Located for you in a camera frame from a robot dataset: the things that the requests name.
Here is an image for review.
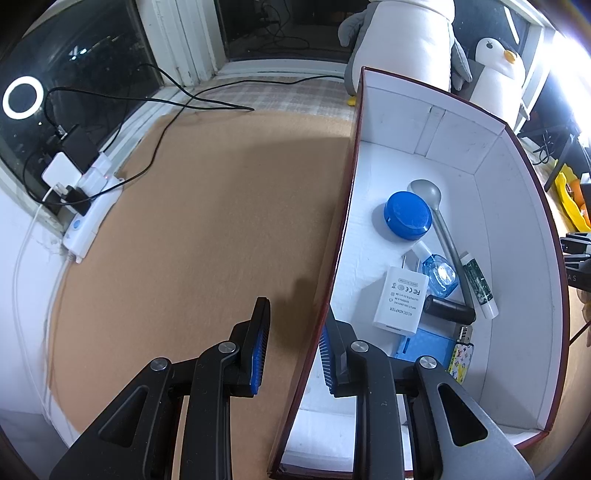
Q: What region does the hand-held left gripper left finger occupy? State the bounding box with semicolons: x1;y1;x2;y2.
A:
48;296;272;480

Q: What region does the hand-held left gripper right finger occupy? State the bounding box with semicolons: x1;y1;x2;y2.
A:
318;305;536;480

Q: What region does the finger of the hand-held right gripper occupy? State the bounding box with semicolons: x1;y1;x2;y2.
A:
560;233;591;259

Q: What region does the white wall adapter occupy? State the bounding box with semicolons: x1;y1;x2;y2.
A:
373;255;431;335

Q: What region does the blue phone stand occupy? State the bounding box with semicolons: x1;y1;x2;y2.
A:
392;330;455;370

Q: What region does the green white lip balm tube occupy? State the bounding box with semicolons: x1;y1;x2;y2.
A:
460;251;499;319

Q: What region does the patterned lighter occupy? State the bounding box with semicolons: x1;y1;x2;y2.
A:
447;325;474;384

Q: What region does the black tube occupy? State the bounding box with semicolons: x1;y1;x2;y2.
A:
424;295;476;325

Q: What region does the clear blue small bottle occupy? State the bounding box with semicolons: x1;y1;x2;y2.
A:
412;241;460;298

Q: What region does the grey spoon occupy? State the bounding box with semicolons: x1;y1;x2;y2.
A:
407;179;476;310

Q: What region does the blue round lid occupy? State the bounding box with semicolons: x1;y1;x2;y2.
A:
383;190;433;241

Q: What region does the white cardboard box red rim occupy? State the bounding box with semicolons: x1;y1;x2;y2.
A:
268;67;570;480

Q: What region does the yellow fruit bowl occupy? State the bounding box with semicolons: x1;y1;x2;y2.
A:
554;166;591;232

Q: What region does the small penguin plush toy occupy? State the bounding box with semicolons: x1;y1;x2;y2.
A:
468;37;527;132

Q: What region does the white power strip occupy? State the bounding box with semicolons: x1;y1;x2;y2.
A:
64;154;126;264

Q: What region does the black plug adapter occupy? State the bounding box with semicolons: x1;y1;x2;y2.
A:
55;185;90;215

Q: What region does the large penguin plush toy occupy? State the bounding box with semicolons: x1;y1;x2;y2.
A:
338;0;474;95

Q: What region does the plaid cloth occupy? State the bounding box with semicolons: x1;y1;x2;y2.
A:
152;76;358;123

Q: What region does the white charger block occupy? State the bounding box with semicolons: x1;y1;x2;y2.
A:
41;154;84;188

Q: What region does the black charger block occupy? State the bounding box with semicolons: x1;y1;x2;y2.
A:
58;124;98;160

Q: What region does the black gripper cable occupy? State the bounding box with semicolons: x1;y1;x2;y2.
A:
568;318;591;347

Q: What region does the black ring light tripod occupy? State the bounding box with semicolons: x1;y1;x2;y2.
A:
544;134;580;192

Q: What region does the black cable bundle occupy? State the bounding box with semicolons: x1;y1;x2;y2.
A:
519;129;568;167

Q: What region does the white ring light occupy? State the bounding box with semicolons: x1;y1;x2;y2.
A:
549;28;591;148

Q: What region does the black cable with loose end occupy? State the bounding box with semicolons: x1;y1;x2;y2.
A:
46;87;256;139

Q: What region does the white cable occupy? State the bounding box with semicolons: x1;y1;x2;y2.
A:
11;182;70;416

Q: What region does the long black cable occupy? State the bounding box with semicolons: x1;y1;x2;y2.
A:
83;64;354;204

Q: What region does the white window frame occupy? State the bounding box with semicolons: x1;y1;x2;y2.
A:
0;0;555;232

